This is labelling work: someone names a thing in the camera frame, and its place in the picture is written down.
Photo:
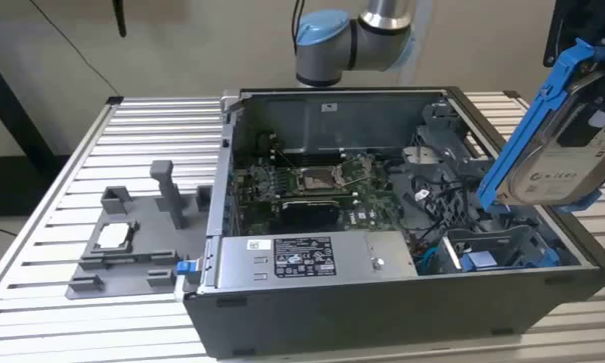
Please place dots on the CPU socket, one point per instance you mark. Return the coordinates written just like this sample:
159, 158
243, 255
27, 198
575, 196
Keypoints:
315, 179

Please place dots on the silver CPU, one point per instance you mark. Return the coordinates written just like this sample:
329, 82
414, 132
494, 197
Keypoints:
114, 236

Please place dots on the green motherboard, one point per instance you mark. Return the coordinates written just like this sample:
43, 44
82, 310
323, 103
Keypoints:
378, 196

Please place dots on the grey metal disk bay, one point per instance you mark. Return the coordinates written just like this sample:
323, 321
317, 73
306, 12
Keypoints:
485, 234

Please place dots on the grey parts rack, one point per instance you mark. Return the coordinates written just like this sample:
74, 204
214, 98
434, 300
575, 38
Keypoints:
131, 272

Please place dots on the black open PC case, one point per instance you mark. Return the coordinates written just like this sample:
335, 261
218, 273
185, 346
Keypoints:
358, 317

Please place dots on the black desk stand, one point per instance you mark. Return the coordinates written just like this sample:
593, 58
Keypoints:
10, 189

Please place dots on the silver power supply unit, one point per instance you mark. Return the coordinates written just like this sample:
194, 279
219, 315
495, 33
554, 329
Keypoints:
242, 268

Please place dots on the thin metal locking lever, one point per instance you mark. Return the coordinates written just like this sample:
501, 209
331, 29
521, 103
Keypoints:
287, 159

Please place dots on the black cooler with silver rim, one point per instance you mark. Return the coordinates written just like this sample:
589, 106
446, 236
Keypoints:
310, 215

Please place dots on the hard disk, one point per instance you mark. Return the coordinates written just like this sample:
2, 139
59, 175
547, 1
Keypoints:
550, 177

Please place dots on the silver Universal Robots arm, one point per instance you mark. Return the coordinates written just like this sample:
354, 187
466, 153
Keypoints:
369, 49

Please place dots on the black RAM slot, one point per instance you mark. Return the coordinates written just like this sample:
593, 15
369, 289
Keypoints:
323, 197
323, 193

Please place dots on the blue case latch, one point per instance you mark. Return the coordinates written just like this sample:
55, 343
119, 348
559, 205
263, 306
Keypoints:
185, 266

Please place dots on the grey metal drive cage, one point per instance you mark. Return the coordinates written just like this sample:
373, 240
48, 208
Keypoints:
434, 155

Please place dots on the blue plastic guide block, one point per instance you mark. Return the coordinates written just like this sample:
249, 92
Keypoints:
477, 261

